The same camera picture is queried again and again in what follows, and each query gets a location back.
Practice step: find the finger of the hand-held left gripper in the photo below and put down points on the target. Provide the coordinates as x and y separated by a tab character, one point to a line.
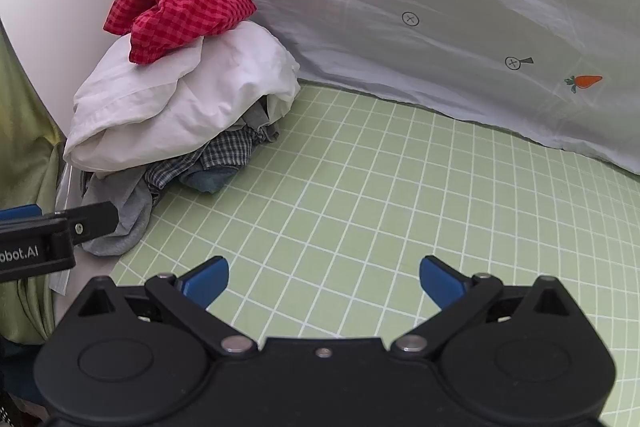
92	218
20	212

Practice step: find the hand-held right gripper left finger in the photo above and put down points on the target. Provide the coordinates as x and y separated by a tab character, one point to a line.
207	276

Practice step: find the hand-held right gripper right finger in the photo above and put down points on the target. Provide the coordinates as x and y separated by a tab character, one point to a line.
440	278

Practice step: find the red checked shorts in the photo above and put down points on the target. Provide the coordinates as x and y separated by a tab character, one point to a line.
175	9

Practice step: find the light grey garment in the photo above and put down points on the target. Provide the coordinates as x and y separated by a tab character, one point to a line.
127	217

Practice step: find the blue-grey garment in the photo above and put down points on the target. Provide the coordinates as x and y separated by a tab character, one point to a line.
210	181

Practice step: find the green grid mat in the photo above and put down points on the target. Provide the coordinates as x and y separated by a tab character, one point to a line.
350	217

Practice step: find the dark plaid garment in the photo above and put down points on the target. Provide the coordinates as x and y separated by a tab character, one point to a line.
210	154

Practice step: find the white shirt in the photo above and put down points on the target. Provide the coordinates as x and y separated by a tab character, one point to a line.
200	97

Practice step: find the grey-green garment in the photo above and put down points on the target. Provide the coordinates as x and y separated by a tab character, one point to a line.
262	117

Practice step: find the grey carrot-print sheet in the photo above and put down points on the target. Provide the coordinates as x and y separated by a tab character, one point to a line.
400	7

